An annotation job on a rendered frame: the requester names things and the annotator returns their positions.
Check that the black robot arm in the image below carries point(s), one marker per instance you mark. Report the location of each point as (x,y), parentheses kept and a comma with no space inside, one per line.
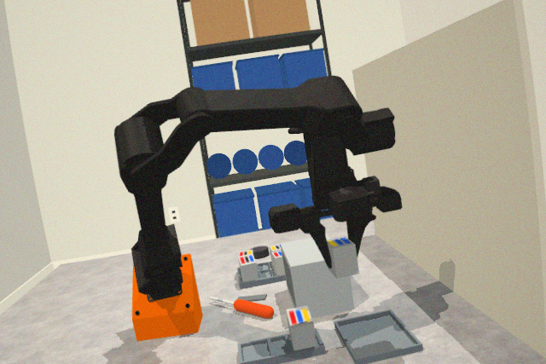
(323,109)

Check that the white block with red stripes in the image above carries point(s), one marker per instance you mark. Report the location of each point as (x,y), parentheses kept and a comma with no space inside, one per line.
(242,253)

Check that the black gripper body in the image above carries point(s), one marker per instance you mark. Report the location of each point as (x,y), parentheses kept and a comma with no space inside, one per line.
(288,218)

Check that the beige flat wall panel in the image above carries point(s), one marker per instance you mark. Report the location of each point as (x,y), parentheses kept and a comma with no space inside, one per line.
(467,164)

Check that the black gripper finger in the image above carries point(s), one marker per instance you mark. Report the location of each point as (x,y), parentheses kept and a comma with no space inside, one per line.
(355,229)
(319,236)

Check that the orange-handled screwdriver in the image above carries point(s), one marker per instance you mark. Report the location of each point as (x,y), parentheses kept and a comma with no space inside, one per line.
(249,307)

